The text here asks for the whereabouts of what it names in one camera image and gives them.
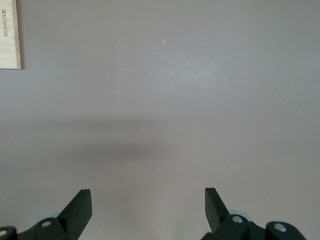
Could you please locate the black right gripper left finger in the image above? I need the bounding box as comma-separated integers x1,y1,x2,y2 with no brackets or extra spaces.
0,188,93,240

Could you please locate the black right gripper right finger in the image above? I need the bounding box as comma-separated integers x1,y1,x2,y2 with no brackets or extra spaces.
201,186,308,240

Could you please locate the bamboo cutting board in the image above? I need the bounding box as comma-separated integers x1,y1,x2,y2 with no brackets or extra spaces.
0,0,22,71

